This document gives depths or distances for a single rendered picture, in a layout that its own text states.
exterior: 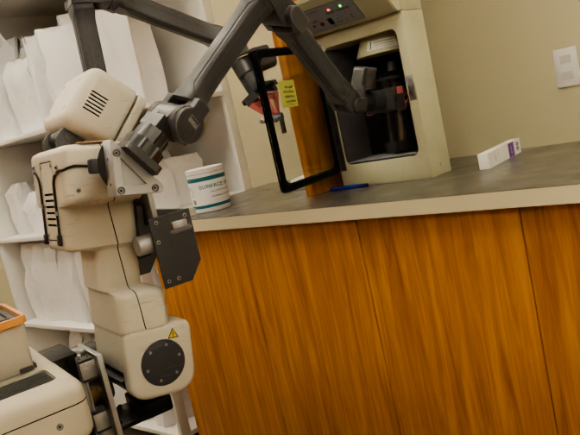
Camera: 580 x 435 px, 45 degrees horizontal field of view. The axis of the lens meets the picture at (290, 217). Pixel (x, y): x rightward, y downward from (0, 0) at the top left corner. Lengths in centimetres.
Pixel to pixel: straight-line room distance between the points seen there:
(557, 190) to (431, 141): 58
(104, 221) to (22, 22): 238
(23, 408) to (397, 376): 100
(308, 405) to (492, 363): 67
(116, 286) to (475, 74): 137
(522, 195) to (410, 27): 67
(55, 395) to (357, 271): 88
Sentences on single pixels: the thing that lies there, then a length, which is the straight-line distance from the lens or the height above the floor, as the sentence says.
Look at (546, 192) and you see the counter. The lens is 154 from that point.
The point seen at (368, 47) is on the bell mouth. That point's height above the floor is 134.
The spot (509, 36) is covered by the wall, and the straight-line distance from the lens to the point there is 232.
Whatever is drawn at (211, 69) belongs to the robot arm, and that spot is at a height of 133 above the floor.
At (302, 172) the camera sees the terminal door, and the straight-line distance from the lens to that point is 199.
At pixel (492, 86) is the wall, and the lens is 236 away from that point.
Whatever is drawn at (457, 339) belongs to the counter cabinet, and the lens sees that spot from 179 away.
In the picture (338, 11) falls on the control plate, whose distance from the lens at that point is 203.
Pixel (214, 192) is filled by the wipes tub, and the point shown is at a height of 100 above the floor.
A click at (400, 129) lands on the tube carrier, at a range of 210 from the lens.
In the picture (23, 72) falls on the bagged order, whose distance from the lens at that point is 318.
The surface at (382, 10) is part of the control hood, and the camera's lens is 199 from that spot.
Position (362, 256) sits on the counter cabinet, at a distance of 186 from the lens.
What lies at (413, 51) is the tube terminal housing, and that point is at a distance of 201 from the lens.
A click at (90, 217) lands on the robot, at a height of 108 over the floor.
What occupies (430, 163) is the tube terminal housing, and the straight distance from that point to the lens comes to 200.
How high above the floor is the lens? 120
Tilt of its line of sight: 8 degrees down
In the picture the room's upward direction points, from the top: 12 degrees counter-clockwise
